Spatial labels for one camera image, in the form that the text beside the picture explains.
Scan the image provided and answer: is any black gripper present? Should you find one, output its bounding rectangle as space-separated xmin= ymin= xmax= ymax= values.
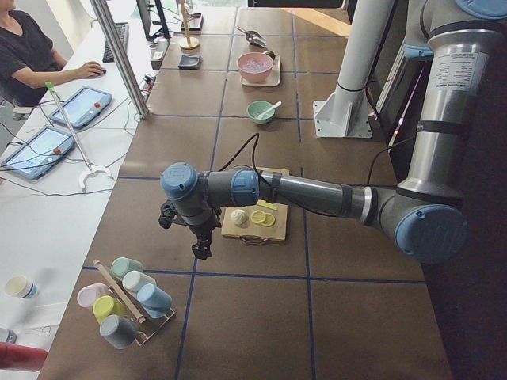
xmin=188 ymin=217 xmax=219 ymax=260

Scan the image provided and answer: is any white plastic spoon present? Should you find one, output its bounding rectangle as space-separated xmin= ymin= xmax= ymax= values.
xmin=256 ymin=101 xmax=282 ymax=120

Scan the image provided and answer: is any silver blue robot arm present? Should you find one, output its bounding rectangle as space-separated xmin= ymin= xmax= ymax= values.
xmin=158 ymin=1 xmax=506 ymax=264

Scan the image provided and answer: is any mint green bowl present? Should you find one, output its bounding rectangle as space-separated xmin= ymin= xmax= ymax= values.
xmin=246 ymin=101 xmax=275 ymax=124

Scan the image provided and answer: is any pink bowl of ice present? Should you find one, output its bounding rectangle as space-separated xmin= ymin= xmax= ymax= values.
xmin=237 ymin=52 xmax=274 ymax=83

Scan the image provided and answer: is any steel ice scoop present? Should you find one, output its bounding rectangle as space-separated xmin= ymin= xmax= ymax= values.
xmin=235 ymin=25 xmax=267 ymax=48

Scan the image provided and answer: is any bamboo cutting board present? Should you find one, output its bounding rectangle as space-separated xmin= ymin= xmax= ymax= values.
xmin=220 ymin=167 xmax=291 ymax=242

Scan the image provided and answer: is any lemon slice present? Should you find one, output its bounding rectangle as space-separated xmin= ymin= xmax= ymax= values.
xmin=261 ymin=212 xmax=276 ymax=227
xmin=250 ymin=210 xmax=266 ymax=224

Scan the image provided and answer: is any blue cup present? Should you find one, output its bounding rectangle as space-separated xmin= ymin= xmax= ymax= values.
xmin=136 ymin=283 xmax=173 ymax=318

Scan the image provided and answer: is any yellow plastic knife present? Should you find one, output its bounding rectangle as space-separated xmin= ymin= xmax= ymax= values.
xmin=257 ymin=200 xmax=278 ymax=211

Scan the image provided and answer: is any white cup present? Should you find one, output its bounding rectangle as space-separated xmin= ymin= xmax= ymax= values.
xmin=122 ymin=270 xmax=157 ymax=294

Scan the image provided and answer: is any mint cup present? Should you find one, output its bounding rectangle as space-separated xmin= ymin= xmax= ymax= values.
xmin=110 ymin=256 xmax=144 ymax=280

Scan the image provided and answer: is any yellow cup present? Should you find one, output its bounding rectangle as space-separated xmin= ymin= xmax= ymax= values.
xmin=92 ymin=295 xmax=127 ymax=324

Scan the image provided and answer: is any grey cup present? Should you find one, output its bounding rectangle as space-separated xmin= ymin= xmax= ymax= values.
xmin=99 ymin=314 xmax=138 ymax=349

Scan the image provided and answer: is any pink cup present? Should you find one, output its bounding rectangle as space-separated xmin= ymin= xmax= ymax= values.
xmin=76 ymin=283 xmax=110 ymax=309

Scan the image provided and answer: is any paper cup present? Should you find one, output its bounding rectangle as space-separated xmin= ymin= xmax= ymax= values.
xmin=4 ymin=275 xmax=38 ymax=299

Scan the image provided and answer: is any far teach pendant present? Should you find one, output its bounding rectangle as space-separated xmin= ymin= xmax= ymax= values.
xmin=60 ymin=86 xmax=112 ymax=130

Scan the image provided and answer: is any teach pendant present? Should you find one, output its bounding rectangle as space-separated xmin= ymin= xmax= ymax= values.
xmin=1 ymin=126 xmax=75 ymax=181
xmin=60 ymin=86 xmax=112 ymax=130

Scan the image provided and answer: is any near teach pendant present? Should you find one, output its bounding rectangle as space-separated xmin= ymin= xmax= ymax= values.
xmin=1 ymin=126 xmax=75 ymax=181

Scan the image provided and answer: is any folded grey cloth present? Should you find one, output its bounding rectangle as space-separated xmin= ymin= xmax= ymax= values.
xmin=178 ymin=54 xmax=202 ymax=70

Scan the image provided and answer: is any wooden mug tree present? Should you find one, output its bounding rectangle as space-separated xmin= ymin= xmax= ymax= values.
xmin=178 ymin=0 xmax=200 ymax=50

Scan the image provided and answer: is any red bottle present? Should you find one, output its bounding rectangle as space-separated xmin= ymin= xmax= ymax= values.
xmin=1 ymin=342 xmax=48 ymax=371

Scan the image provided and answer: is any white reacher grabber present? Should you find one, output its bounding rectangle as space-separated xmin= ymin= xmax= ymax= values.
xmin=45 ymin=82 xmax=114 ymax=193

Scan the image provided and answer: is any black keyboard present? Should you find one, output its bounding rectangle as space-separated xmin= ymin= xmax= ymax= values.
xmin=101 ymin=21 xmax=130 ymax=63

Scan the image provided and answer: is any seated person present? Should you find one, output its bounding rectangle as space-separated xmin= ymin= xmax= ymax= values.
xmin=1 ymin=1 xmax=106 ymax=107

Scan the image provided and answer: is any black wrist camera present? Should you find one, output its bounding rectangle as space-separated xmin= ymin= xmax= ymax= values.
xmin=158 ymin=200 xmax=177 ymax=230

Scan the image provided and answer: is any cup rack with handle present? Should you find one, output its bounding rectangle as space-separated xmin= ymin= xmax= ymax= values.
xmin=93 ymin=260 xmax=175 ymax=346

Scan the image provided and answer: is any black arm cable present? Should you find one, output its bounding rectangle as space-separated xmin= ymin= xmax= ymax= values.
xmin=218 ymin=132 xmax=262 ymax=175

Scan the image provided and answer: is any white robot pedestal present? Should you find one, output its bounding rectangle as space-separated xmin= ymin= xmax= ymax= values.
xmin=313 ymin=0 xmax=395 ymax=139

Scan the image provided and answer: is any aluminium frame post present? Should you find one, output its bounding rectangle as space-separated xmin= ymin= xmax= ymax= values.
xmin=90 ymin=0 xmax=149 ymax=120

